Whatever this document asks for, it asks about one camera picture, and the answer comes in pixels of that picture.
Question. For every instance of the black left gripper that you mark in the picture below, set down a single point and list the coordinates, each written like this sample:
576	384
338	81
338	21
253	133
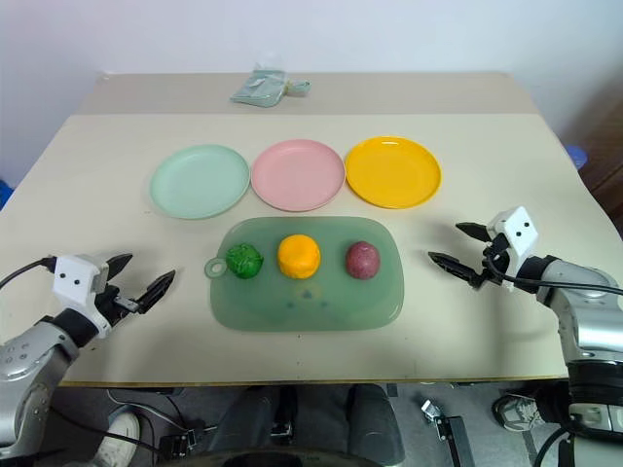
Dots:
116	302

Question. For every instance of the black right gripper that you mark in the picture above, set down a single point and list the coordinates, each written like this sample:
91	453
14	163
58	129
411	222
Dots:
492	265

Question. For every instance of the dark rounded robot base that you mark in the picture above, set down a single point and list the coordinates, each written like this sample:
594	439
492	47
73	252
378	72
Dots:
311	428

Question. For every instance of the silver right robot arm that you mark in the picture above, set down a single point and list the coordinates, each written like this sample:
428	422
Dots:
581	316

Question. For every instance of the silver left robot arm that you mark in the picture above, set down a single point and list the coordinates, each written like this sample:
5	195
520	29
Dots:
34	360

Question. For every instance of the purple toy fruit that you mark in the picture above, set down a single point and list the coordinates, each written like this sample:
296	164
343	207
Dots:
362	262

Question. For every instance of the yellow plate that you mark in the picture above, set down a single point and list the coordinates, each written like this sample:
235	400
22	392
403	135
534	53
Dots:
393	171

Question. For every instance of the light green plate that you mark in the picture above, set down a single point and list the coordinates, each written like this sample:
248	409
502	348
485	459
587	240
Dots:
199	181

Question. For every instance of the orange toy fruit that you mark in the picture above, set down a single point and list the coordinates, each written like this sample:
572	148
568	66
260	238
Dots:
299	256

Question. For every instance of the pink plate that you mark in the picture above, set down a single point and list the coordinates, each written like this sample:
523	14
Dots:
298	175

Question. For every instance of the green leafy toy vegetable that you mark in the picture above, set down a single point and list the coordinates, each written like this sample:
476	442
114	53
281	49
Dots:
244	262

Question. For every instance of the blue plastic container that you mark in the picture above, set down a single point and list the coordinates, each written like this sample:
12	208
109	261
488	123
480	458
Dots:
578	155

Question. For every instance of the translucent green cutting board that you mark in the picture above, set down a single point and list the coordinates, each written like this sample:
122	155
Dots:
311	297

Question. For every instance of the blue object at edge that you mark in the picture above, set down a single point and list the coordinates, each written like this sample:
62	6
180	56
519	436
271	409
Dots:
5	190

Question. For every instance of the white sneaker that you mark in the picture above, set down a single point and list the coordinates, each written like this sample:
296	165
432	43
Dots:
117	438

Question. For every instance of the grey sneaker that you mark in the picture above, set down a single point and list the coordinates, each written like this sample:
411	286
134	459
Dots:
521	413

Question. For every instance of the folded pale green cloth bundle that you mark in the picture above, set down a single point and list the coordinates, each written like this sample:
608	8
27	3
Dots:
263	87

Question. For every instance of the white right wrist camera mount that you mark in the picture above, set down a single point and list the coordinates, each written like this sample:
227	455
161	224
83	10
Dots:
517	232

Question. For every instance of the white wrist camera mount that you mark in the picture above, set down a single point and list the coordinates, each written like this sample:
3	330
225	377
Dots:
75	282
517	232

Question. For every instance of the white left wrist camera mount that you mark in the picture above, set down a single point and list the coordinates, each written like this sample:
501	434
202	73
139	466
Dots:
75	282

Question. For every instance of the black metal bracket stand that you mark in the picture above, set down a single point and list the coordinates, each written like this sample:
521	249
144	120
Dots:
445	425

